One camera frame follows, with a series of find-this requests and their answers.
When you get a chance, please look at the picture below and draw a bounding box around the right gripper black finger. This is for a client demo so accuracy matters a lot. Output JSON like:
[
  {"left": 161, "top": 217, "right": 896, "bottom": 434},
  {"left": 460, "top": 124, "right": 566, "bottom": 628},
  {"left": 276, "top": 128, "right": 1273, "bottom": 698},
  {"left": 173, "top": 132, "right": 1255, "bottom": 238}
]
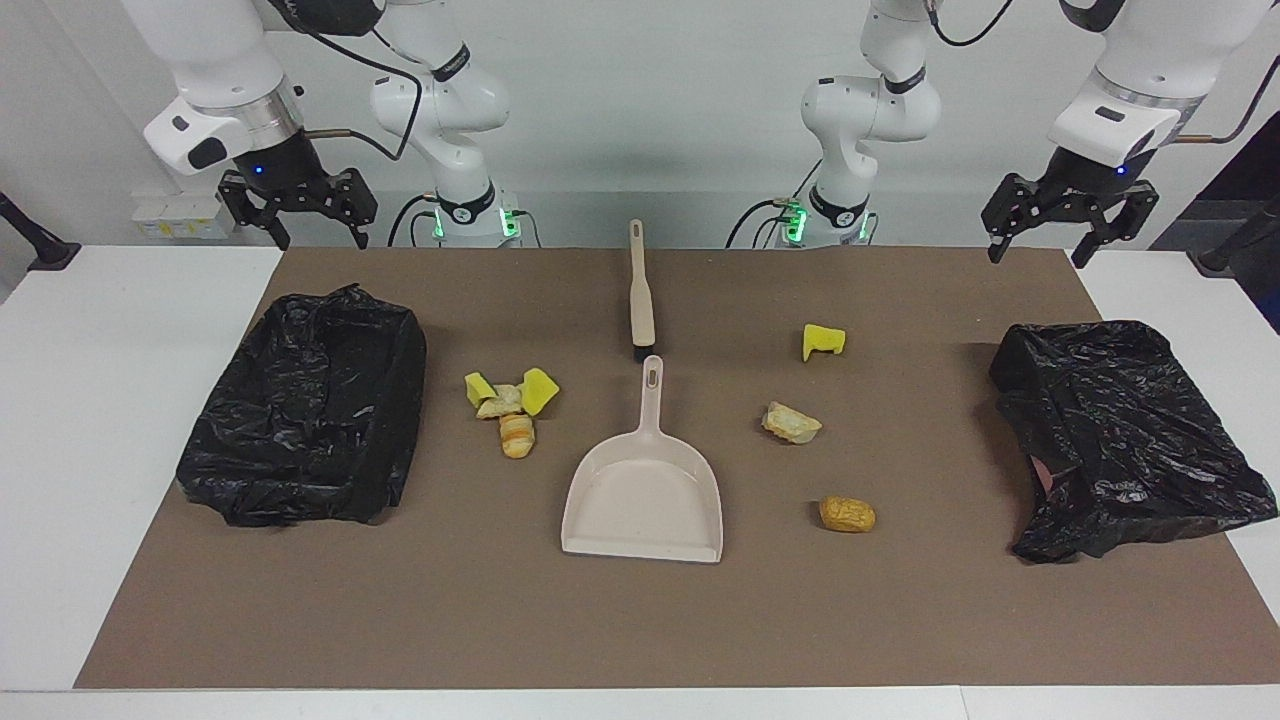
[
  {"left": 218, "top": 172, "right": 291, "bottom": 251},
  {"left": 335, "top": 168, "right": 379, "bottom": 249}
]

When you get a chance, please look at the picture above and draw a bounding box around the beige hand brush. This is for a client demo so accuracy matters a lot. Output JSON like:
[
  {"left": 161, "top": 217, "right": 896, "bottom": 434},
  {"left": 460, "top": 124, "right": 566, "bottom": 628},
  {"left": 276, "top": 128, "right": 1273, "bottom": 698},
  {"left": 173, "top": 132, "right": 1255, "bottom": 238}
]
[{"left": 628, "top": 219, "right": 661, "bottom": 363}]

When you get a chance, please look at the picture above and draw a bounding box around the black right base cable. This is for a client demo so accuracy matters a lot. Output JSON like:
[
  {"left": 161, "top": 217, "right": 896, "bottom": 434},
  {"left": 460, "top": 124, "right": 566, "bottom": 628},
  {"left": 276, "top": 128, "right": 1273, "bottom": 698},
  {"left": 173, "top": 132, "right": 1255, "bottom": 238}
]
[{"left": 388, "top": 193, "right": 441, "bottom": 249}]

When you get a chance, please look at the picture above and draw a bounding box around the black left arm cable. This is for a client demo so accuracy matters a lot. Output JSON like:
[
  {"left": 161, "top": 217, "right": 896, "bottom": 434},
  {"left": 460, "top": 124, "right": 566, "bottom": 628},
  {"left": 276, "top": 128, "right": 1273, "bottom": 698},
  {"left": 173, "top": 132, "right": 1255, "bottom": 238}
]
[{"left": 928, "top": 0, "right": 1280, "bottom": 143}]

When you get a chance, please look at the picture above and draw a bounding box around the dark grey background furniture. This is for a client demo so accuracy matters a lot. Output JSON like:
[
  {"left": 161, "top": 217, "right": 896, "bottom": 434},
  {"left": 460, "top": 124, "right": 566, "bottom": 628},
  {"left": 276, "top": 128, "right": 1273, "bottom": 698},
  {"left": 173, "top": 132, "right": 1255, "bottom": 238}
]
[{"left": 1148, "top": 108, "right": 1280, "bottom": 336}]

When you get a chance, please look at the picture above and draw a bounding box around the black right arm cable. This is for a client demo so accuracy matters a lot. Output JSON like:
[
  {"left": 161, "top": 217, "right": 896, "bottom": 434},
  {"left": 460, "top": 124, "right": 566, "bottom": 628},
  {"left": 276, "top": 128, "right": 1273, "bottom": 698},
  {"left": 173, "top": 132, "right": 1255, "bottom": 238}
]
[{"left": 262, "top": 0, "right": 426, "bottom": 163}]

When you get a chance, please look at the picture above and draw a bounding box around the brown table mat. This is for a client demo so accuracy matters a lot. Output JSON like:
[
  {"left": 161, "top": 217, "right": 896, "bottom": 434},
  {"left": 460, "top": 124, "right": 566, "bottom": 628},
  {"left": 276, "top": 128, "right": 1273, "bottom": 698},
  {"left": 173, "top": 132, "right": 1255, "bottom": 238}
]
[{"left": 73, "top": 247, "right": 1280, "bottom": 689}]

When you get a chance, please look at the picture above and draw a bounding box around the black base cable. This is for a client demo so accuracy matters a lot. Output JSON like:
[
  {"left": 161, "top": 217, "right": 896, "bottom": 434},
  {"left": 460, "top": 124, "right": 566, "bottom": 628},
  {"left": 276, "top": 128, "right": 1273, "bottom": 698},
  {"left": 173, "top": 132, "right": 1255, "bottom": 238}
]
[
  {"left": 388, "top": 193, "right": 441, "bottom": 249},
  {"left": 725, "top": 160, "right": 823, "bottom": 249}
]

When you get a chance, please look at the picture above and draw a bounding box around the brown oval bread roll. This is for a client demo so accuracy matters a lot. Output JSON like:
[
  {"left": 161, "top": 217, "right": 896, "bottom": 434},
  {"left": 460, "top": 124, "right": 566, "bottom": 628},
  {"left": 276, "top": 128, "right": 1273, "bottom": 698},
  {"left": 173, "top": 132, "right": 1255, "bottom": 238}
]
[{"left": 819, "top": 496, "right": 877, "bottom": 534}]

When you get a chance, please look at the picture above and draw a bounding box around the black stand pole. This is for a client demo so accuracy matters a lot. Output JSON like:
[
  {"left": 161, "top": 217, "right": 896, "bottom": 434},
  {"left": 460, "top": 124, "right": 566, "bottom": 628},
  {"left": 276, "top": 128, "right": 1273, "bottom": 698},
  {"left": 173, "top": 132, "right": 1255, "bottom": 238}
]
[
  {"left": 1188, "top": 195, "right": 1280, "bottom": 276},
  {"left": 0, "top": 190, "right": 81, "bottom": 273}
]

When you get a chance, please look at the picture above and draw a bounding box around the black left base cable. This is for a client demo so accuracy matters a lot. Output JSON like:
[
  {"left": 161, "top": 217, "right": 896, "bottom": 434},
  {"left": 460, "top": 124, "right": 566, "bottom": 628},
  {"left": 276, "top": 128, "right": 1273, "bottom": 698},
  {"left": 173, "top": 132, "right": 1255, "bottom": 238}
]
[{"left": 725, "top": 160, "right": 823, "bottom": 249}]

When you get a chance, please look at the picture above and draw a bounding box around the large pale bread chunk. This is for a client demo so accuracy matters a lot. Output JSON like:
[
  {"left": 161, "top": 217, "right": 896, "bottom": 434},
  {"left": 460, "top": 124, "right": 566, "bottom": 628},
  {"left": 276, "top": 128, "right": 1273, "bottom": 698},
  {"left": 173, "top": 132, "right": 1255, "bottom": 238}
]
[{"left": 762, "top": 401, "right": 823, "bottom": 445}]

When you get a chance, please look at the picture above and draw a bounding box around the large yellow sponge piece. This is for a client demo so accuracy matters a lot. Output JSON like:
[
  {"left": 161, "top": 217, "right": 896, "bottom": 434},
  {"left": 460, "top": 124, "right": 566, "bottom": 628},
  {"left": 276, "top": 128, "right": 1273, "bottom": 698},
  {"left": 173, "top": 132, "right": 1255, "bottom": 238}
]
[{"left": 520, "top": 368, "right": 561, "bottom": 417}]

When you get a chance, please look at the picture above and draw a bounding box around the white wall power strip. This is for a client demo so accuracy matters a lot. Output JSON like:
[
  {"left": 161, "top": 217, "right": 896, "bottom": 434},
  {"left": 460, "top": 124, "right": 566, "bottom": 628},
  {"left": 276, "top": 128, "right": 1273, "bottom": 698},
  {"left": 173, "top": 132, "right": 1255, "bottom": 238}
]
[{"left": 131, "top": 193, "right": 241, "bottom": 241}]

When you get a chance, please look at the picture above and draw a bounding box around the crumpled black bag bin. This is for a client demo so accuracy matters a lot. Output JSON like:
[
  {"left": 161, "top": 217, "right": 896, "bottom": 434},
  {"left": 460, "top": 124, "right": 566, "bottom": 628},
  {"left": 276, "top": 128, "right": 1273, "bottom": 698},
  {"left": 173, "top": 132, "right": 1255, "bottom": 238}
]
[{"left": 988, "top": 320, "right": 1280, "bottom": 564}]

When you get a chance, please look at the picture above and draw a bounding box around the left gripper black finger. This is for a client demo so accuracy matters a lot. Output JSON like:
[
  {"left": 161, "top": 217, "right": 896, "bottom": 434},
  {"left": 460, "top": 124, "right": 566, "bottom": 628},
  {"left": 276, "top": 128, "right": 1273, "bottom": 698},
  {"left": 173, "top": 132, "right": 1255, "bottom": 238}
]
[
  {"left": 1072, "top": 180, "right": 1161, "bottom": 269},
  {"left": 982, "top": 173, "right": 1041, "bottom": 265}
]

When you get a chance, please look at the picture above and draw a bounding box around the beige plastic dustpan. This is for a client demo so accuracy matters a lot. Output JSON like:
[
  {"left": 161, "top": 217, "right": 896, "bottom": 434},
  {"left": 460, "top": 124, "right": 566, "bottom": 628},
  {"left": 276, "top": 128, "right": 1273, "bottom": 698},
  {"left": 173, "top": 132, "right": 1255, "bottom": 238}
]
[{"left": 560, "top": 355, "right": 724, "bottom": 564}]

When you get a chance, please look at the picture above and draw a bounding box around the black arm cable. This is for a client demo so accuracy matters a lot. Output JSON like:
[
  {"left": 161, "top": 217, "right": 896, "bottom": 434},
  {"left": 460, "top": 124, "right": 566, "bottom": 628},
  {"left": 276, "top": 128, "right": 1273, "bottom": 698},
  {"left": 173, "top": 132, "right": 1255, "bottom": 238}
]
[
  {"left": 928, "top": 0, "right": 1280, "bottom": 143},
  {"left": 262, "top": 0, "right": 426, "bottom": 163}
]

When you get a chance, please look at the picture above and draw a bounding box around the box-shaped black bag bin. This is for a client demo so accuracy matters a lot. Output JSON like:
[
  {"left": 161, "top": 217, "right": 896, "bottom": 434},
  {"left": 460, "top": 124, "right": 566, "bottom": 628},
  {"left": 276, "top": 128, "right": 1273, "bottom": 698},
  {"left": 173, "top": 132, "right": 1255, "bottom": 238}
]
[{"left": 176, "top": 284, "right": 429, "bottom": 528}]

